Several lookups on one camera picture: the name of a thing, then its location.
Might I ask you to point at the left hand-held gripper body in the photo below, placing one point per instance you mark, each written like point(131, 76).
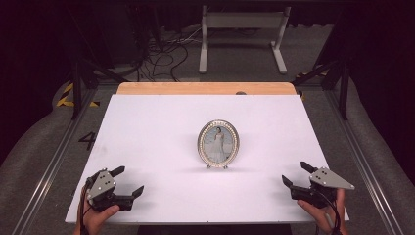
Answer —
point(101, 189)

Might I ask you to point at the oval silver photo frame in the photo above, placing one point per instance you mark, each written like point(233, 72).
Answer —
point(218, 145)

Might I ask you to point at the aluminium floor rail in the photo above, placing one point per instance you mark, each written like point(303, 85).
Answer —
point(365, 163)
point(55, 156)

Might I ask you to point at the yellow black floor tape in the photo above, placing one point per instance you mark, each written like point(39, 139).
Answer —
point(67, 98)
point(310, 74)

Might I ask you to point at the white metal stand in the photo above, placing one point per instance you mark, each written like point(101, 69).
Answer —
point(243, 20)

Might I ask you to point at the small dark round disc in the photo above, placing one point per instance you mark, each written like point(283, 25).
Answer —
point(240, 93)

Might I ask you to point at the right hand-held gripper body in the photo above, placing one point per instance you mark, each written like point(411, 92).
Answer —
point(326, 182)

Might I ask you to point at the black metal stand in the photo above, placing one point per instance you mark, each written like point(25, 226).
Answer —
point(77, 88)
point(342, 88)

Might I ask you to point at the person's dark clothing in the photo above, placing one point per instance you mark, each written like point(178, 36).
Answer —
point(212, 230)

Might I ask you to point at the white table cover board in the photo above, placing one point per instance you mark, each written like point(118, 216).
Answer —
point(156, 130)

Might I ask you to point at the person's left hand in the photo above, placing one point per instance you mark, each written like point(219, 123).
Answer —
point(98, 218)

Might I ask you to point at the person's right hand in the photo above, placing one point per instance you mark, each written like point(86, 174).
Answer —
point(321, 215)

